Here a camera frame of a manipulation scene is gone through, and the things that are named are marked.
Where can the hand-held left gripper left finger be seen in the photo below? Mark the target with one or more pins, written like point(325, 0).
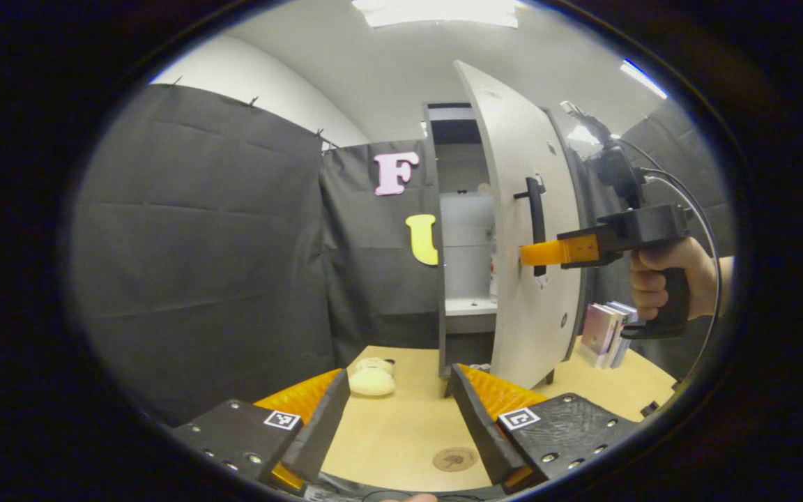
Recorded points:
point(319, 425)

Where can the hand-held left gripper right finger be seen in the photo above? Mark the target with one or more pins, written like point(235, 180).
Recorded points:
point(485, 425)

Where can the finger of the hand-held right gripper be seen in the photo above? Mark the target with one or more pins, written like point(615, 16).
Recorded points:
point(555, 252)

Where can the round wooden coaster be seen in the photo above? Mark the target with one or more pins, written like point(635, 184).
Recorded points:
point(455, 459)

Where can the grey cabinet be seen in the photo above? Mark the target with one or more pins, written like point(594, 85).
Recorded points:
point(468, 223)

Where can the grey cabinet door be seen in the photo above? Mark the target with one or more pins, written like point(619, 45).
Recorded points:
point(520, 139)

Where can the pale yellow plush toy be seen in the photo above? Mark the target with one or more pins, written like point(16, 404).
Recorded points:
point(372, 380)

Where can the grey book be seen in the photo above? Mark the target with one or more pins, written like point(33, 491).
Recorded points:
point(619, 338)

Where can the ceiling light panel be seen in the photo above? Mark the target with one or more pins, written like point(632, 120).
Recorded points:
point(643, 78)
point(436, 12)

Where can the black backdrop cloth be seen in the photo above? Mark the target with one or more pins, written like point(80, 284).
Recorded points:
point(199, 244)

